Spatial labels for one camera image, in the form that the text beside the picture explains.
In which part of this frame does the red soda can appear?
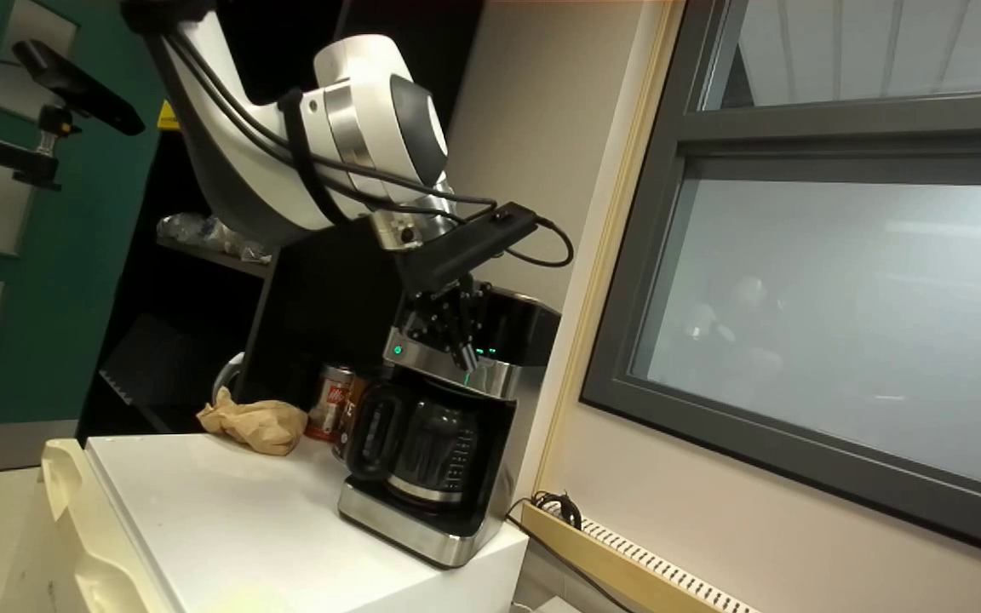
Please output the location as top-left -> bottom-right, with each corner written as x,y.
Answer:
307,368 -> 365,443

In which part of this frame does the black camera on tripod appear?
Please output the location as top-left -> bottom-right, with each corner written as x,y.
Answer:
0,36 -> 144,190

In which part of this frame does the glass coffee carafe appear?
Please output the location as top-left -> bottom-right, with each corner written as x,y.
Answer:
347,379 -> 488,509

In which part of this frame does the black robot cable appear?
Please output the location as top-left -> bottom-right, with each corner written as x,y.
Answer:
160,28 -> 576,274

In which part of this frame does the black steel coffee maker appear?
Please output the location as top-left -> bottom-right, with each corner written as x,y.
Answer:
336,284 -> 559,570

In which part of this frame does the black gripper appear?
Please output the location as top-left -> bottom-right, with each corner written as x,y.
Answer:
242,218 -> 403,387

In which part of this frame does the grey framed window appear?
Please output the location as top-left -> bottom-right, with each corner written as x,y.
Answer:
581,0 -> 981,548

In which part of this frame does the crumpled brown paper bag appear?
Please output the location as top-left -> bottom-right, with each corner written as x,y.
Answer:
198,387 -> 307,456

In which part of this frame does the black shelving unit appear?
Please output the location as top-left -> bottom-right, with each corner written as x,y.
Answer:
74,131 -> 265,441

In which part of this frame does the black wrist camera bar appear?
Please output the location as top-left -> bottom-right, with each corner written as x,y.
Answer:
397,204 -> 538,295

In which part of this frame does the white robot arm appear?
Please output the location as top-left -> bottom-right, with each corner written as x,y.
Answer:
120,0 -> 450,396

